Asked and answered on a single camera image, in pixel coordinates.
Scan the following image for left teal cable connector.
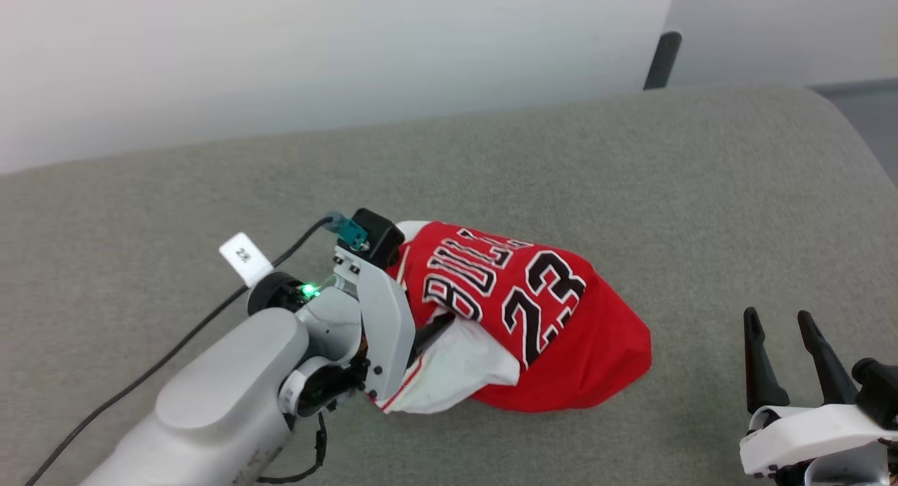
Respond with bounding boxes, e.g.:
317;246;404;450
325;211;369;252

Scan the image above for red Bulls 23 jersey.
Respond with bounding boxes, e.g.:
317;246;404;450
379;220;652;414

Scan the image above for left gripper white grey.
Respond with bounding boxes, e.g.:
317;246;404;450
333;248;457;403

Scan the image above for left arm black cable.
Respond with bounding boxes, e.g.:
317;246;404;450
25;216;336;486

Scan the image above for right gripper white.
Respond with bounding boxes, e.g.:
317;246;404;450
739;307;898;480

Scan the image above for black slanted post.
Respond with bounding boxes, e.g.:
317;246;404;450
643;31;683;90

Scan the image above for left cable white label tag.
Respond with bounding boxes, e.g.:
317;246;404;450
219;232;274;288

